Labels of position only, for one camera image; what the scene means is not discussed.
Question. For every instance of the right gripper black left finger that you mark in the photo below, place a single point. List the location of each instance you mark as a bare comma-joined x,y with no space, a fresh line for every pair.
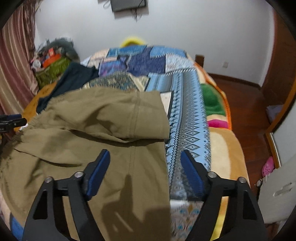
47,217

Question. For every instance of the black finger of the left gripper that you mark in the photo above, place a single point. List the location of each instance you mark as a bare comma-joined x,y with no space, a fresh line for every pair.
10,122

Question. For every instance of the olive khaki pants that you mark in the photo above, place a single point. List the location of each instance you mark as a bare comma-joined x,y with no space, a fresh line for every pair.
133,200

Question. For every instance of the wooden lap tray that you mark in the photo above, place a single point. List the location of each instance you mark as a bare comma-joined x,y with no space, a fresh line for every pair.
30,111

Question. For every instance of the striped maroon curtain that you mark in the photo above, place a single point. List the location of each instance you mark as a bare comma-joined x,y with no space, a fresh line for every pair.
18,83

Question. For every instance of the pink slipper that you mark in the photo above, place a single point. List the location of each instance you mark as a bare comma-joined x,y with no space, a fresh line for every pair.
268,167

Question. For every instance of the orange plush blanket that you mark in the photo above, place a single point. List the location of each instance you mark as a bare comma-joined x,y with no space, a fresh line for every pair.
227,158

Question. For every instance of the green storage bag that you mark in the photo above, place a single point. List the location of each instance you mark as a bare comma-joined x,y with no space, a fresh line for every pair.
53,72

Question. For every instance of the orange box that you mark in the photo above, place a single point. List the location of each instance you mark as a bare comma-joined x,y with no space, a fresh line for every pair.
51,60

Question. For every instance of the dark navy folded garment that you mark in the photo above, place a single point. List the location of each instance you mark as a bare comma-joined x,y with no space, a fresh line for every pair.
75,76

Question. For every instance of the grey stuffed toy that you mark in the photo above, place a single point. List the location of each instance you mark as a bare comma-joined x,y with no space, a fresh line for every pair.
65,48

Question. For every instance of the brown wooden door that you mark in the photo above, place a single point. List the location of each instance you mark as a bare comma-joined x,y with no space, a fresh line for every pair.
279,84

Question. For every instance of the yellow curved headboard tube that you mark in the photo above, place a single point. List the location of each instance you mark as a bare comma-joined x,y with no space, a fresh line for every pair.
131,41

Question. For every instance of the blue patchwork bedspread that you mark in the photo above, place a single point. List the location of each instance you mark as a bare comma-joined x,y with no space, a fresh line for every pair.
174,74

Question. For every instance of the wall mounted black monitor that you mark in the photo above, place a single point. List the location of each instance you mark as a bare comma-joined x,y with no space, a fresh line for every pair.
122,5

